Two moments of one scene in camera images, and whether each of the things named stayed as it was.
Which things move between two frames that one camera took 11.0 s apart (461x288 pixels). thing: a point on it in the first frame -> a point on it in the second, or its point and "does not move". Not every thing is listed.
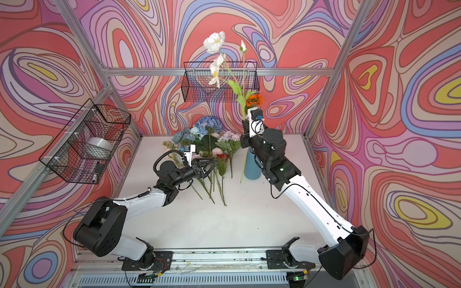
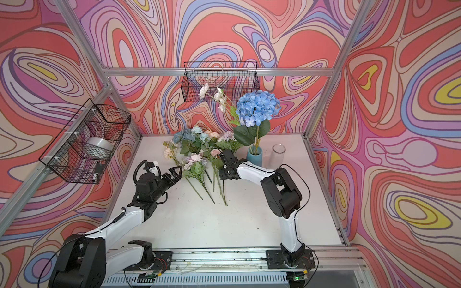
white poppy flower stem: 213,42 -> 225,105
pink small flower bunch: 230,142 does not move
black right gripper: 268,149 -> 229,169
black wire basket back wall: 244,77 does not move
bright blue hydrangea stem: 206,125 -> 254,110
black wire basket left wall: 85,148 does not move
